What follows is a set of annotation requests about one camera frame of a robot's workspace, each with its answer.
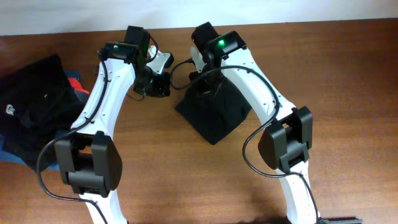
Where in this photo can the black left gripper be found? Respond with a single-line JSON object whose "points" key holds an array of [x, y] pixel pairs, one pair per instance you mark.
{"points": [[158, 84]]}

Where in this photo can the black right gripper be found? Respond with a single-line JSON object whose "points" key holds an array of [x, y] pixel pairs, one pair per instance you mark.
{"points": [[204, 82]]}

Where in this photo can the black polo shirt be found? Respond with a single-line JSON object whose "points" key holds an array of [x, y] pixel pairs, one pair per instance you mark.
{"points": [[215, 118]]}

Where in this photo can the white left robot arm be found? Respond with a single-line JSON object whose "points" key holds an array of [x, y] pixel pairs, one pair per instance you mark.
{"points": [[87, 156]]}

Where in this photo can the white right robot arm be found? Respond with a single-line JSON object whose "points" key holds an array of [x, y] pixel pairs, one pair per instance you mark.
{"points": [[286, 130]]}

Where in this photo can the red garment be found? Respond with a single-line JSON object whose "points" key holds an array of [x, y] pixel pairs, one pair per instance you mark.
{"points": [[76, 85]]}

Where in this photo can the black garment with logo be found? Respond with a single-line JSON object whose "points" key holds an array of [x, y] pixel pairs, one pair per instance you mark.
{"points": [[38, 102]]}

